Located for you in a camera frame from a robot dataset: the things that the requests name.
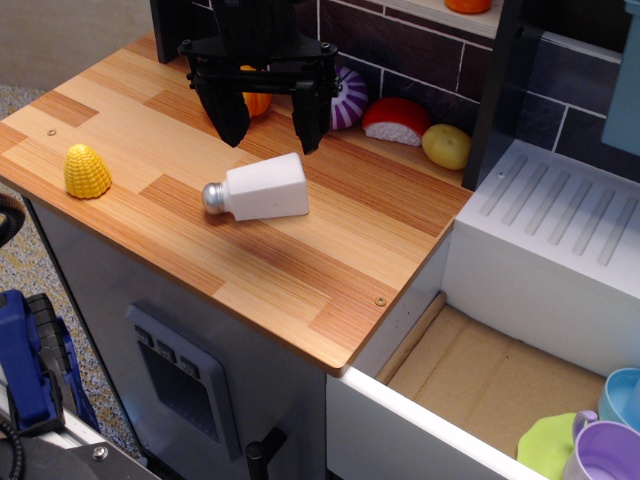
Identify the purple toy cup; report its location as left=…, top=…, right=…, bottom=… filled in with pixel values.
left=562, top=410, right=639, bottom=479

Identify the light blue toy cup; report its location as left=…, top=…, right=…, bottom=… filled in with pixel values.
left=597, top=367, right=639, bottom=431

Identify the green toy plate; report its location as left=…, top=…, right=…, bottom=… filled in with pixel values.
left=516, top=413, right=576, bottom=480

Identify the light blue cabinet panel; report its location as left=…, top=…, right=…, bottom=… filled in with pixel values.
left=602, top=1, right=639, bottom=156

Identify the white salt shaker silver cap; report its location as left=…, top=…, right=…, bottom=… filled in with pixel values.
left=202, top=153, right=309, bottom=221

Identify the white toy dish rack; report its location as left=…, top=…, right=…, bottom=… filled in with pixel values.
left=442, top=141, right=639, bottom=375

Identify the grey toy oven door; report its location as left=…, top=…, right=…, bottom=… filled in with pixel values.
left=126, top=304, right=240, bottom=462

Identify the blue black clamp tool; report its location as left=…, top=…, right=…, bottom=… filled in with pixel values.
left=1, top=290, right=100, bottom=436

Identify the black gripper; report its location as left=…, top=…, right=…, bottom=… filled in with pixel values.
left=178, top=1, right=338, bottom=155

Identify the yellow toy corn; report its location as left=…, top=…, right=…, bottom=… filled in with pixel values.
left=64, top=144, right=112, bottom=199

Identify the black oven door handle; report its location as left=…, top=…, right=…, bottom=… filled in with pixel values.
left=245, top=427, right=287, bottom=480

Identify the orange toy pumpkin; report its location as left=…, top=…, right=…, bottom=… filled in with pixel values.
left=242, top=91, right=273, bottom=118

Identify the red white toy cheese wedge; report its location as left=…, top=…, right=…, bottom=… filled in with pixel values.
left=361, top=97, right=432, bottom=147

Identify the purple white toy onion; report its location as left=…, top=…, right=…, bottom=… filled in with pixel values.
left=330, top=66, right=369, bottom=130

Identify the orange toy on shelf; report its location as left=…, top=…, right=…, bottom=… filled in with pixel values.
left=444, top=0, right=492, bottom=15

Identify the white toy sink basin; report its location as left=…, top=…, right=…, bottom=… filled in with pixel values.
left=325, top=290, right=640, bottom=480

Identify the yellow toy potato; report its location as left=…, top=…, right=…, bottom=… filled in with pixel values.
left=422, top=124, right=472, bottom=171

